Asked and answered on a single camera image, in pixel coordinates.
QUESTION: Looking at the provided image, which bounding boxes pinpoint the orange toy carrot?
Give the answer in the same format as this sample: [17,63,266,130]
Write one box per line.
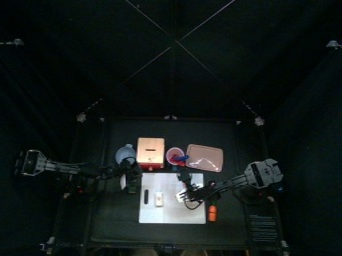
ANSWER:
[207,199,219,223]

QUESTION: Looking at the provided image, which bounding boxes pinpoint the pale blue bowl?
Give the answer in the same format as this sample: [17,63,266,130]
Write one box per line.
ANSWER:
[113,143,137,166]

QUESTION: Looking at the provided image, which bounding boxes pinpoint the red plastic cup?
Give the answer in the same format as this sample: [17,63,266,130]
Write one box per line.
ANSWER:
[164,146,187,167]

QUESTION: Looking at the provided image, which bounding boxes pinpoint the thin white bracing cord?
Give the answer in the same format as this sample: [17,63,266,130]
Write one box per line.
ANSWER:
[81,0,236,117]
[124,0,262,123]

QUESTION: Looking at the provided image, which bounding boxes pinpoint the white toy rice block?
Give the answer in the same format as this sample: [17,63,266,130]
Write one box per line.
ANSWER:
[153,191,164,208]

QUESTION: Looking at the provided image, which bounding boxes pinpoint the red plastic utensil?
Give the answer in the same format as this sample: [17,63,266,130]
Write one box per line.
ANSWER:
[169,151,184,164]

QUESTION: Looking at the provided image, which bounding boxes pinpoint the wooden box with red sides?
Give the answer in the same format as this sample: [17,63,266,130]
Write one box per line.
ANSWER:
[136,137,165,173]

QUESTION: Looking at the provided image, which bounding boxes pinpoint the pink plastic tray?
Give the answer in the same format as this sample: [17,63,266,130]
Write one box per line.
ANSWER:
[184,143,224,174]

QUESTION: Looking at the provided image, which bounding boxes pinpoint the white printed label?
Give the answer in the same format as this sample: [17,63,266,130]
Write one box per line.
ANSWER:
[247,213,280,244]

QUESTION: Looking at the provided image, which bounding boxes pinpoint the white cutting board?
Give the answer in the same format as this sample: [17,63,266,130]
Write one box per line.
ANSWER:
[137,171,207,225]

